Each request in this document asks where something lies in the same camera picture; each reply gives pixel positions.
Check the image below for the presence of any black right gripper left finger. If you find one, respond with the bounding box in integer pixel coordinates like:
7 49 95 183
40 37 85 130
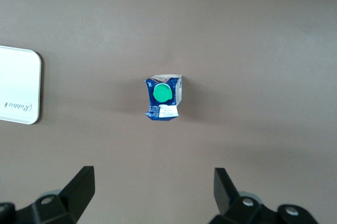
0 166 95 224

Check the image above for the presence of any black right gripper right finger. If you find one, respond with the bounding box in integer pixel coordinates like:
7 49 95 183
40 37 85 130
212 167 319 224

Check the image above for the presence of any blue milk carton green cap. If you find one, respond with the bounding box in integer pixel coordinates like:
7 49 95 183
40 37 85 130
144 74 183 121

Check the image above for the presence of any cream tray with bear print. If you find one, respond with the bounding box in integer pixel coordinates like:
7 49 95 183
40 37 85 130
0 45 43 125

